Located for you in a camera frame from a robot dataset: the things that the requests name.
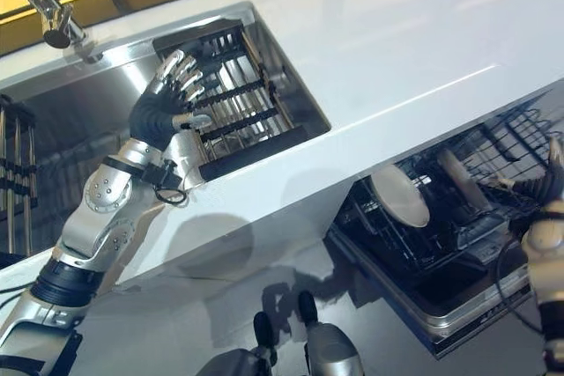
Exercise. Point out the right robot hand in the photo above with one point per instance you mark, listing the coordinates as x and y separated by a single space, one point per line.
546 195

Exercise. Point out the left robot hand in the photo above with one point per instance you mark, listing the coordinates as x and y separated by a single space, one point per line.
152 118

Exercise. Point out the cream ceramic plate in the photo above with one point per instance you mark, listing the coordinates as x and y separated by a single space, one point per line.
462 180
398 197

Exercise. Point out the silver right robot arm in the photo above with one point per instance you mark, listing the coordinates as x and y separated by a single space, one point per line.
548 252

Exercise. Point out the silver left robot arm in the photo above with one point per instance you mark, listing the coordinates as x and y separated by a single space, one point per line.
101 200

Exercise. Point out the stainless steel kitchen sink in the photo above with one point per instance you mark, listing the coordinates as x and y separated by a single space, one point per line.
88 94

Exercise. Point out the small black sink dish rack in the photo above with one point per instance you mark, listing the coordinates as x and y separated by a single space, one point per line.
255 98

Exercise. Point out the large black sink dish rack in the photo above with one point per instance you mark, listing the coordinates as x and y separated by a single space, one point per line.
17 173

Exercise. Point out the chrome gooseneck kitchen faucet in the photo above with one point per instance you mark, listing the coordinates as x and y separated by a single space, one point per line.
42 2

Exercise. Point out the left robot leg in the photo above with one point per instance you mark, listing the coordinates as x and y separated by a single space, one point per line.
264 332

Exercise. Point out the robot leg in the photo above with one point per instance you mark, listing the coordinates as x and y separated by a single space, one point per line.
335 349
264 332

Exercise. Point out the right robot leg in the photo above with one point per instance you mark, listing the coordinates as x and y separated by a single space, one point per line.
335 349

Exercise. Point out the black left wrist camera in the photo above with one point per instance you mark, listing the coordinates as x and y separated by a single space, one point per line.
162 174

